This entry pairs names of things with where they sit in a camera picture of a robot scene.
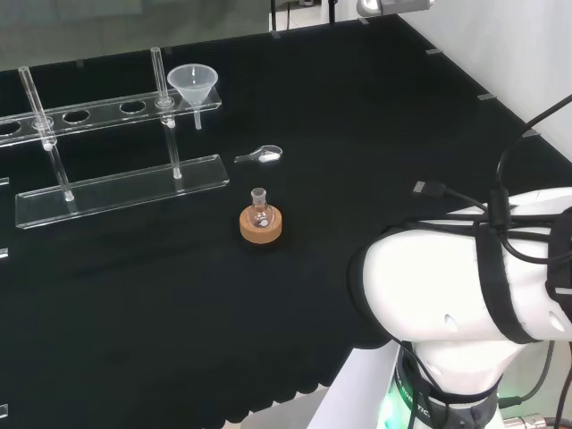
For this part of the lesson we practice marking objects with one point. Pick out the clear plastic funnel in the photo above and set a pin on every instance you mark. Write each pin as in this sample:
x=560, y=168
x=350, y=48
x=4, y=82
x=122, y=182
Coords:
x=192, y=82

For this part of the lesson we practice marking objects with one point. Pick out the clear glass weighing funnel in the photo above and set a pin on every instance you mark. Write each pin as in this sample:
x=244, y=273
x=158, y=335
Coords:
x=268, y=155

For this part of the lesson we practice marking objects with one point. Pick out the clear acrylic funnel stand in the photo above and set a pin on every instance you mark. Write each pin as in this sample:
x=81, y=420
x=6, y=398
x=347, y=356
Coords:
x=134, y=187

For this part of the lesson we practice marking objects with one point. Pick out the small round-bottom glass flask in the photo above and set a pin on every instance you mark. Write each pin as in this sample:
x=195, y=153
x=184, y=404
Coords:
x=259, y=214

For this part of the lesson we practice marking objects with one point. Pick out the black bench cloth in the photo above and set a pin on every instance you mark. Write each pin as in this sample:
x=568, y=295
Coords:
x=134, y=313

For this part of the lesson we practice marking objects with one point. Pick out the black tripod pole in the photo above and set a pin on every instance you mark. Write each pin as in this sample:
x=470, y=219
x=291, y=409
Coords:
x=333, y=10

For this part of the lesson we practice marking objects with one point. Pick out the grey device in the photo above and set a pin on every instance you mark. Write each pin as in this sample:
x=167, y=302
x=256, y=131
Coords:
x=393, y=5

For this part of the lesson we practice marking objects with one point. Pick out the silver round connector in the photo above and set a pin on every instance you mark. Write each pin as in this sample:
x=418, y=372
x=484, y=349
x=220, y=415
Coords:
x=525, y=422

